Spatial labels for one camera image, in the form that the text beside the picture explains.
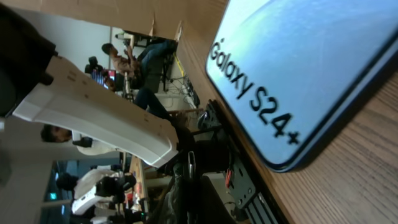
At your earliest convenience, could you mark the person in white shirt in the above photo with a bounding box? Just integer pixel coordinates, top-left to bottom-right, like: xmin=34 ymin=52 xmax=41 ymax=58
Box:
xmin=40 ymin=124 xmax=121 ymax=156

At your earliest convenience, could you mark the seated person in background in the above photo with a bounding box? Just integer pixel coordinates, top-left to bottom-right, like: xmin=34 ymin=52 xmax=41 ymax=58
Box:
xmin=101 ymin=40 xmax=177 ymax=89

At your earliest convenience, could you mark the blue Galaxy S24 smartphone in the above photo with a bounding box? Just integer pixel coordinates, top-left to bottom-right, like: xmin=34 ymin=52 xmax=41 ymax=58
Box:
xmin=205 ymin=0 xmax=397 ymax=172

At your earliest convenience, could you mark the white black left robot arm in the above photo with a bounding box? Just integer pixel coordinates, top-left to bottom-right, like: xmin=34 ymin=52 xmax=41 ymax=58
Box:
xmin=1 ymin=5 xmax=230 ymax=174

